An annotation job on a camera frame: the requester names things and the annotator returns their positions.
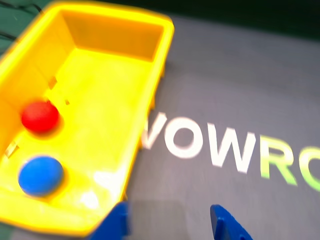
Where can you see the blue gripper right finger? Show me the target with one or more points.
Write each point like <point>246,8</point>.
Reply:
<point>225,225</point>

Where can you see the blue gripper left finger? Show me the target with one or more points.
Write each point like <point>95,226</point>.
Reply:
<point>115,222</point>

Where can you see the red ball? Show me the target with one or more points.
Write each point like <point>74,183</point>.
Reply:
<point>40,117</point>

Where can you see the blue ball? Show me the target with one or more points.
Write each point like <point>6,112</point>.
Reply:
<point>40,175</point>

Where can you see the yellow plastic bin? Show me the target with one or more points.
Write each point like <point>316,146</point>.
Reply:
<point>100,87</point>

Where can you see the grey mat with NOWROBO print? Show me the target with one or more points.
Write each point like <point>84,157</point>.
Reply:
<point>225,100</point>

